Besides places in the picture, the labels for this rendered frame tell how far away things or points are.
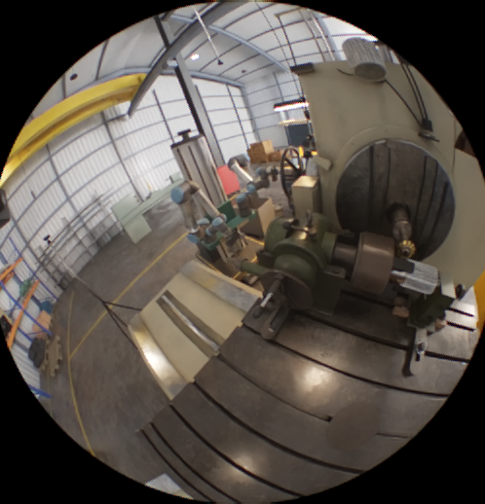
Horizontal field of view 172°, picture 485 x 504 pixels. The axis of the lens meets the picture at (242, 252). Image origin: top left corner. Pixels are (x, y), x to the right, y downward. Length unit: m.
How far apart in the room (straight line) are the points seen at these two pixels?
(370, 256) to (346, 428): 0.55
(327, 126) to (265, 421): 1.10
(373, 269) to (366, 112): 0.57
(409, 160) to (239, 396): 0.98
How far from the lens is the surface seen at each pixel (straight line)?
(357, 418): 0.66
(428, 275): 0.61
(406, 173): 0.68
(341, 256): 0.55
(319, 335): 0.64
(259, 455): 0.67
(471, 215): 1.01
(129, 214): 5.63
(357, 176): 0.68
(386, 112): 0.76
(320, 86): 0.78
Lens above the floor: 1.61
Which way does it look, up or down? 39 degrees down
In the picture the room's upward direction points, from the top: 21 degrees counter-clockwise
